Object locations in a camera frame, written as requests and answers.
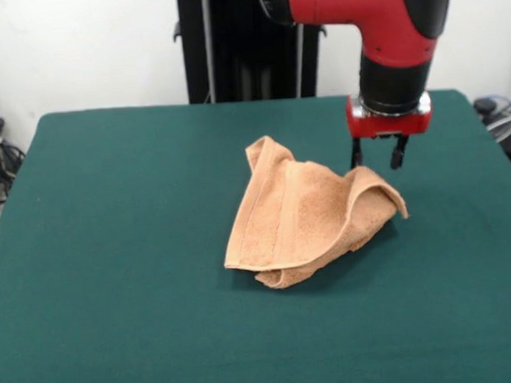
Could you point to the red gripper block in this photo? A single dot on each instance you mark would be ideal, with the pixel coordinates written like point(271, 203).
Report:
point(386, 126)

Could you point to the tan terry towel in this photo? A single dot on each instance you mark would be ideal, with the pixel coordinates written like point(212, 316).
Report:
point(291, 215)

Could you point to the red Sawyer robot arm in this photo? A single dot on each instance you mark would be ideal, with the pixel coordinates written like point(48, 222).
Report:
point(357, 3)

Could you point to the dark green table cloth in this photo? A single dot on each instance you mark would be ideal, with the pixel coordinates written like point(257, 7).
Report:
point(111, 252)

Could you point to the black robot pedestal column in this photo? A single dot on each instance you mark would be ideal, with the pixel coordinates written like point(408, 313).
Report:
point(229, 50)

